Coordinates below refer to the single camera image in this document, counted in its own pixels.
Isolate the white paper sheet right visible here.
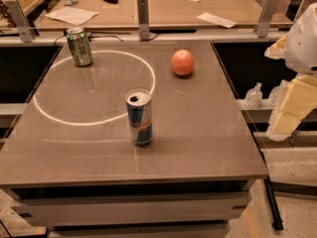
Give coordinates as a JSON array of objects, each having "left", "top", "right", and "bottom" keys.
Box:
[{"left": 197, "top": 13, "right": 237, "bottom": 29}]

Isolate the blue silver energy drink can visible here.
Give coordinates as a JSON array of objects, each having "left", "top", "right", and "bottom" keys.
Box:
[{"left": 126, "top": 89, "right": 153, "bottom": 146}]

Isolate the centre metal bracket post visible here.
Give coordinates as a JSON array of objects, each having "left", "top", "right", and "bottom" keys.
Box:
[{"left": 137, "top": 0, "right": 150, "bottom": 41}]

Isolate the black cable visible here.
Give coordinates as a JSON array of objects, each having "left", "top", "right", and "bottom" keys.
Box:
[{"left": 53, "top": 30, "right": 159, "bottom": 47}]

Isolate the white table drawer base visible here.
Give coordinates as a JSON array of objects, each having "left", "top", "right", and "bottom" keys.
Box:
[{"left": 13, "top": 189, "right": 252, "bottom": 238}]

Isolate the clear bottle right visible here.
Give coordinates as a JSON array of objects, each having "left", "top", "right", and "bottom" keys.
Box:
[{"left": 267, "top": 79, "right": 288, "bottom": 107}]

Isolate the red apple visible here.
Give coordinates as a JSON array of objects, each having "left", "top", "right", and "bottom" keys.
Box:
[{"left": 171, "top": 50, "right": 194, "bottom": 76}]

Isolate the clear bottle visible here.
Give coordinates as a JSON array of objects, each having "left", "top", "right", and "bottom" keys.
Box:
[
  {"left": 267, "top": 79, "right": 288, "bottom": 107},
  {"left": 245, "top": 82, "right": 263, "bottom": 109}
]

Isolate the left metal bracket post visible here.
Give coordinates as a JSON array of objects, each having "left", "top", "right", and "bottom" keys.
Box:
[{"left": 5, "top": 0, "right": 35, "bottom": 43}]

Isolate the metal bracket post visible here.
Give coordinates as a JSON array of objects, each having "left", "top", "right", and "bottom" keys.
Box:
[
  {"left": 255, "top": 0, "right": 278, "bottom": 38},
  {"left": 137, "top": 0, "right": 150, "bottom": 41},
  {"left": 5, "top": 0, "right": 35, "bottom": 43}
]

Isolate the clear bottle left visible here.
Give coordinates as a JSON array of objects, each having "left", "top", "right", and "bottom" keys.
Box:
[{"left": 245, "top": 82, "right": 263, "bottom": 109}]

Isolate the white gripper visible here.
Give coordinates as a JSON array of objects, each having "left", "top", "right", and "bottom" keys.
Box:
[{"left": 264, "top": 3, "right": 317, "bottom": 141}]

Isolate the right metal bracket post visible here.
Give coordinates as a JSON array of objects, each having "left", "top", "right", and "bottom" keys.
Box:
[{"left": 255, "top": 0, "right": 278, "bottom": 38}]

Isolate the green soda can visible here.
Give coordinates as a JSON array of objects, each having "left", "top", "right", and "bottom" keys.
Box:
[{"left": 66, "top": 27, "right": 93, "bottom": 67}]

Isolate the white paper sheet left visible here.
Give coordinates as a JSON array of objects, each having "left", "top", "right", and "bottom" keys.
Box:
[{"left": 47, "top": 7, "right": 98, "bottom": 26}]

